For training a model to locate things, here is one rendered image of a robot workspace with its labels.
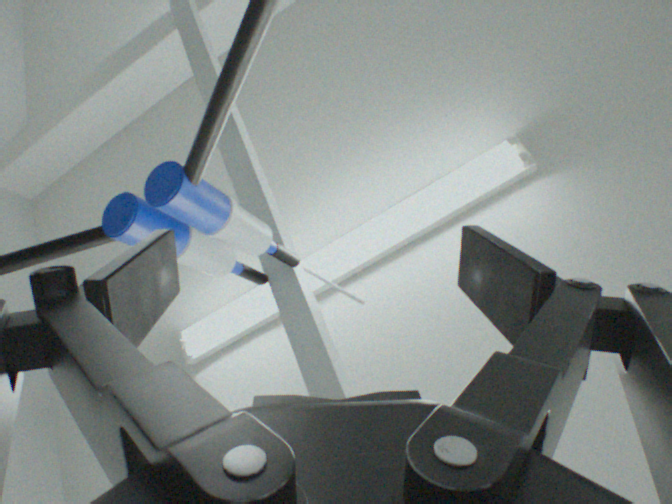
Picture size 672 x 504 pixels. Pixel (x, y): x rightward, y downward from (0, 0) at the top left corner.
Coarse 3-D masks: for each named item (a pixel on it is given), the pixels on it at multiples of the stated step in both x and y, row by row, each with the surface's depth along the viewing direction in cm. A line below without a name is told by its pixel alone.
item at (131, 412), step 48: (48, 288) 12; (48, 336) 11; (96, 336) 10; (96, 384) 8; (144, 384) 7; (192, 384) 7; (96, 432) 9; (144, 432) 6; (192, 432) 6; (240, 432) 6; (192, 480) 5; (240, 480) 5; (288, 480) 5
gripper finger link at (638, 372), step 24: (648, 288) 12; (648, 312) 11; (648, 336) 10; (624, 360) 13; (648, 360) 10; (624, 384) 12; (648, 384) 10; (648, 408) 10; (648, 432) 9; (648, 456) 9
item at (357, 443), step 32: (256, 416) 7; (288, 416) 7; (320, 416) 7; (352, 416) 7; (384, 416) 7; (416, 416) 7; (320, 448) 7; (352, 448) 7; (384, 448) 7; (128, 480) 6; (160, 480) 6; (320, 480) 6; (352, 480) 6; (384, 480) 6; (544, 480) 6; (576, 480) 6
